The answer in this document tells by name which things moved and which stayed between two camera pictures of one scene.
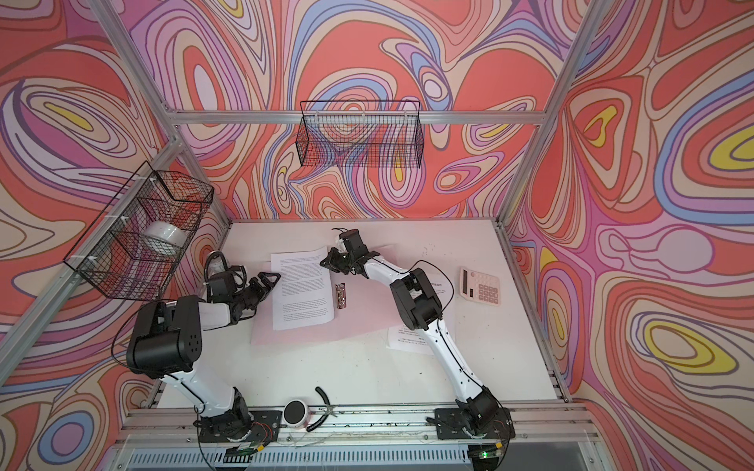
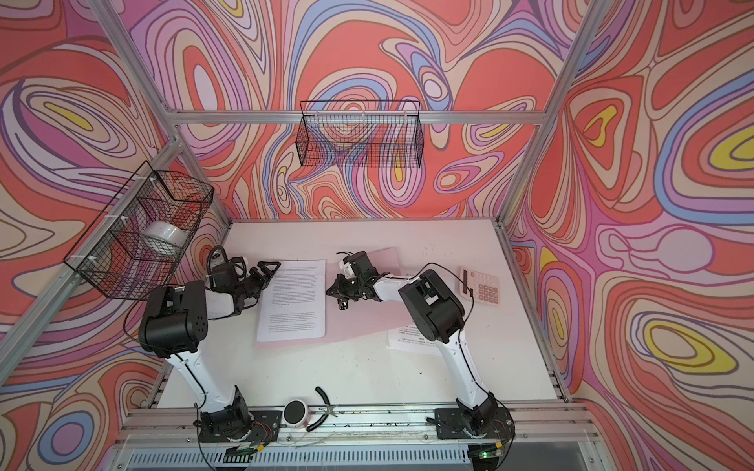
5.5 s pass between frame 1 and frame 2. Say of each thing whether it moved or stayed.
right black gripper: moved
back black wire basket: stayed
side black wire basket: stayed
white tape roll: stayed
